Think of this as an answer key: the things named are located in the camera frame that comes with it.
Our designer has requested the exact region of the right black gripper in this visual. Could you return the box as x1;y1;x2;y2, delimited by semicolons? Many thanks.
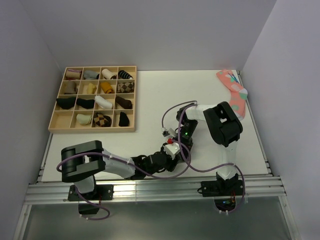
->
173;119;199;161

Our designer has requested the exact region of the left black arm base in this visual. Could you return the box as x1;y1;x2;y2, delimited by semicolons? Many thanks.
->
67;184;114;217

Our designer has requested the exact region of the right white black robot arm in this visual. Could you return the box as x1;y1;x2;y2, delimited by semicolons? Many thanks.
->
176;101;243;195

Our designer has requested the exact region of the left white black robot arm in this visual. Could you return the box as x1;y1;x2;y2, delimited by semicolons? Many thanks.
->
57;140;182;200

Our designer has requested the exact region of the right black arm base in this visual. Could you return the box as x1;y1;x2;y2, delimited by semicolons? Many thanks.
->
197;178;245;215

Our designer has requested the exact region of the black rolled sock bottom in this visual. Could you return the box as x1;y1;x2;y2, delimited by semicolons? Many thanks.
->
118;111;130;127

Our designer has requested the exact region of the black rolled sock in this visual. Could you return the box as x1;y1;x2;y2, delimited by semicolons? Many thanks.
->
56;97;76;110
76;98;95;109
118;111;130;127

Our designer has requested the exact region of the pink patterned sock pair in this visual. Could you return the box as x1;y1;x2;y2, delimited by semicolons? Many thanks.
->
216;69;248;121

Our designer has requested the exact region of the dark brown rolled sock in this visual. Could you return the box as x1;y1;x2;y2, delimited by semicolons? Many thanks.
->
115;96;133;110

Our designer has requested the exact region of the brown argyle rolled sock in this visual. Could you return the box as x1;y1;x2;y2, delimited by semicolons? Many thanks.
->
93;112;112;128

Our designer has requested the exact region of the brown checkered rolled sock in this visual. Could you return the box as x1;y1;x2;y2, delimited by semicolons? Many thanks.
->
117;81;135;94

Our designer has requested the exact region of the black white striped sock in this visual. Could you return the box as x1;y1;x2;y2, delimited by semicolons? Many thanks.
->
118;70;133;80

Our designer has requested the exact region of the pale green rolled sock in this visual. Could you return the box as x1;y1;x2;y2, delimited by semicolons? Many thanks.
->
76;113;92;126

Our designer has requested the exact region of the mustard yellow rolled sock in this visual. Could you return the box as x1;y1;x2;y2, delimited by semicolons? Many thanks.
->
100;82;114;94

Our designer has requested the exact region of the wooden compartment tray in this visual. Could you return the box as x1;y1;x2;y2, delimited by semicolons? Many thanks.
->
48;65;138;134

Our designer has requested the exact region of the black rolled sock middle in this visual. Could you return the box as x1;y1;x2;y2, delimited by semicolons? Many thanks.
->
76;98;95;109

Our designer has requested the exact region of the white brown rolled sock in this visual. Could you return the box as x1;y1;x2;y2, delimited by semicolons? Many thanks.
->
101;68;117;80

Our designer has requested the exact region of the cream rolled sock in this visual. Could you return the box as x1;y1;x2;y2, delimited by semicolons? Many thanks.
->
83;82;97;95

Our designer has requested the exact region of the black rolled sock left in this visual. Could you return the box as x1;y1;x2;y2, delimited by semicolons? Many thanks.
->
56;97;76;110

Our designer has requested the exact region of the light blue rolled sock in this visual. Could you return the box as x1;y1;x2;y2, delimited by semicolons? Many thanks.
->
83;70;100;80

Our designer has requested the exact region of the taupe rolled sock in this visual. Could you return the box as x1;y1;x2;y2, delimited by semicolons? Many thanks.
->
63;81;78;95

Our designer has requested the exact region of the beige purple rolled sock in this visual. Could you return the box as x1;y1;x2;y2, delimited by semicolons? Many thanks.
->
65;69;82;80

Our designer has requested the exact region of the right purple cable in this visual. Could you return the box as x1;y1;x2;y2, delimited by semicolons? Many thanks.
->
161;100;247;213

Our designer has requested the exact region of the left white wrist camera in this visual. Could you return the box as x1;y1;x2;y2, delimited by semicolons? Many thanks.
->
163;138;181;159

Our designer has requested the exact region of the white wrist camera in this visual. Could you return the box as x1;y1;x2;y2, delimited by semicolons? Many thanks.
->
163;138;181;159
161;127;176;137

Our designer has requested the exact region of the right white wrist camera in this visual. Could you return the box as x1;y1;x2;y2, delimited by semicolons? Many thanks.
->
161;127;176;137

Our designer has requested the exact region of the aluminium rail frame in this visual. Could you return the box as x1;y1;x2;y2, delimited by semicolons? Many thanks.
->
15;126;301;240

